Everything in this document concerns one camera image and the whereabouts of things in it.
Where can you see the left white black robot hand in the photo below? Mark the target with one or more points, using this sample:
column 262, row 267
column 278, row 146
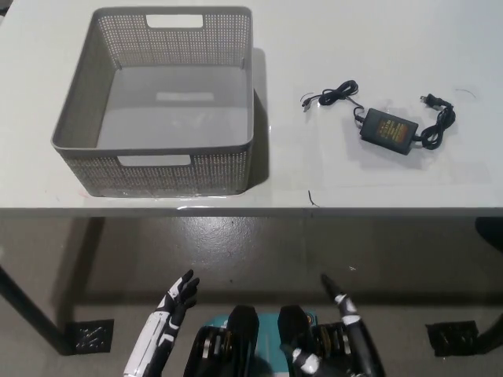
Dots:
column 157, row 326

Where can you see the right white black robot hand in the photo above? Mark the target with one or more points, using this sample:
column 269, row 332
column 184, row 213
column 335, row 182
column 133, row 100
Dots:
column 347, row 310

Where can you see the black floor tape patch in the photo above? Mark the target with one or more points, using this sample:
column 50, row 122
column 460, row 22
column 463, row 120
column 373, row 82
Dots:
column 452, row 337
column 91, row 334

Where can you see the dark metal table leg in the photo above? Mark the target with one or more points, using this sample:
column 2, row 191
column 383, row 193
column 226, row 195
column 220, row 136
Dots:
column 35, row 314

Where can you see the black rounded object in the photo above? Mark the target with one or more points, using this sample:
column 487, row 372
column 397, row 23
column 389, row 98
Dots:
column 491, row 235

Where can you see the gray perforated plastic basket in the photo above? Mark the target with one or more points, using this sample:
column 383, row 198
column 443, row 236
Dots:
column 177, row 114

